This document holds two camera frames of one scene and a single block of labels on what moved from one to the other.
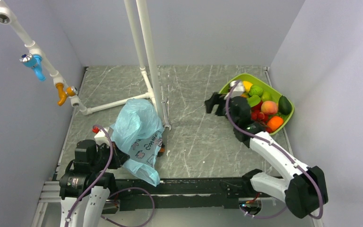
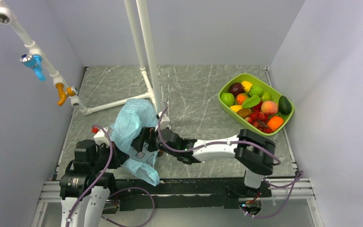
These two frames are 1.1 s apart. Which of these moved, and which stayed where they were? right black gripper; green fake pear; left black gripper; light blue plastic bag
Moved: right black gripper
Stayed: left black gripper; green fake pear; light blue plastic bag
